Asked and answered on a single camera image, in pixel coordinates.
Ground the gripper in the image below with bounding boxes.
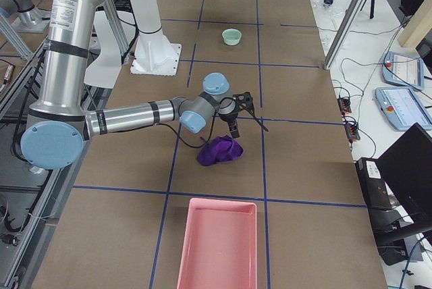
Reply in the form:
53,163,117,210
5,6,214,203
218,98,240,138

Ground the purple microfiber cloth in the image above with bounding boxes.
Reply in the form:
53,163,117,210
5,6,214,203
196,135,244,166

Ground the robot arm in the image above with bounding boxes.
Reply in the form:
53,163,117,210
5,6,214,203
20,0,239,169
1,0,51,33

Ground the black computer box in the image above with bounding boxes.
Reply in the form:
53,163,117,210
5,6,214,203
355,157,392,211

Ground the mint green bowl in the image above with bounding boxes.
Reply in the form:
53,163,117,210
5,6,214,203
221,28,242,46

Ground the orange black connector block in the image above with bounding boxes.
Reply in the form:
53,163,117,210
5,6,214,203
337,97,352,115

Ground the pink plastic tray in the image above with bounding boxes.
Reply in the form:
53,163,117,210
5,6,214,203
177,198,257,288

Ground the near teach pendant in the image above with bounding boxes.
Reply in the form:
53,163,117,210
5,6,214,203
375,87,428,131

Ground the teach pendant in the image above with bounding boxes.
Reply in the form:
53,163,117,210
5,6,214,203
375,87,428,131
382,51,425,90

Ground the black monitor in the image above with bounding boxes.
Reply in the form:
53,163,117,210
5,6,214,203
376,123,431,221

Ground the far teach pendant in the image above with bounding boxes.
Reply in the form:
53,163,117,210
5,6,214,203
382,51,425,90

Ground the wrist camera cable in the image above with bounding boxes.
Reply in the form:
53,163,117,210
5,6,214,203
161,97,270,149

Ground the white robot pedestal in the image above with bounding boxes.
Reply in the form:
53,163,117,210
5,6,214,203
130,0,182,76

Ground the aluminium frame post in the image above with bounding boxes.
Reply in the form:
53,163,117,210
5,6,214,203
323,0,365,70

